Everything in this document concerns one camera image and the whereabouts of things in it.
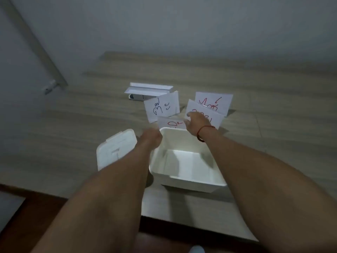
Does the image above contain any person's right hand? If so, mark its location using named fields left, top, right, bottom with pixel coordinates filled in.
left=184, top=111, right=215, bottom=136

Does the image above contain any person's left hand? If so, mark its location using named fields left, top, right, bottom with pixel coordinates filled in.
left=137, top=128, right=163, bottom=152

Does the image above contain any small white card red writing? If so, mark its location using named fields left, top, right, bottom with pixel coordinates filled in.
left=157, top=116, right=188, bottom=130

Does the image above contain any white plastic storage box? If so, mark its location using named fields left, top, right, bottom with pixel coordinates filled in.
left=149, top=126, right=227, bottom=194

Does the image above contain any person's right forearm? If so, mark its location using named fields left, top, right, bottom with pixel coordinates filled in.
left=197, top=127, right=337, bottom=253

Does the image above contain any person's left forearm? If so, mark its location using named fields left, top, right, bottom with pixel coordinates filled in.
left=31, top=141, right=158, bottom=253

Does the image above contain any white card with red writing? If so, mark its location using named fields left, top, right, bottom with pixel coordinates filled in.
left=194, top=92, right=234, bottom=116
left=184, top=99, right=225, bottom=129

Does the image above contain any white card with blue writing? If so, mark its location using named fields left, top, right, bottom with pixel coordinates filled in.
left=143, top=91, right=180, bottom=124

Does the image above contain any open white cardboard box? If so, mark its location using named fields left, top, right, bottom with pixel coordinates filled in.
left=124, top=82, right=177, bottom=98

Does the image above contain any white plastic box lid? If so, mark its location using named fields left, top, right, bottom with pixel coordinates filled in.
left=96, top=129, right=138, bottom=172

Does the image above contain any red string bracelet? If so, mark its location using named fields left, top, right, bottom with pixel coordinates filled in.
left=197, top=125, right=216, bottom=143

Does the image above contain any white wall fixture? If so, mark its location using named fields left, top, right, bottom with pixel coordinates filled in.
left=43, top=80, right=58, bottom=95

